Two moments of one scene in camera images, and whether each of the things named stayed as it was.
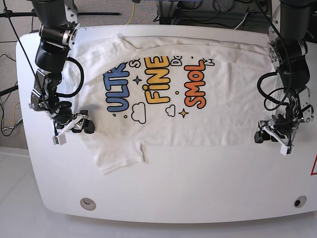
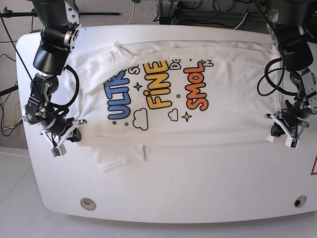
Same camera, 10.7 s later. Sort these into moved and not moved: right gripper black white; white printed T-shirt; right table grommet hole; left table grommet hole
Moved: right gripper black white
Not moved: white printed T-shirt; right table grommet hole; left table grommet hole
